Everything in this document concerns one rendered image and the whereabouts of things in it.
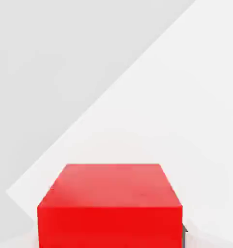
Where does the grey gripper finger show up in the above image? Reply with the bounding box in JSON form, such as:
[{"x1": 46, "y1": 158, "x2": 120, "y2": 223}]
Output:
[{"x1": 182, "y1": 224, "x2": 188, "y2": 248}]

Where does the small red cube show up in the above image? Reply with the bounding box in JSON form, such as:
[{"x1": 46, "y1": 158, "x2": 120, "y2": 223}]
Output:
[{"x1": 36, "y1": 163, "x2": 184, "y2": 248}]

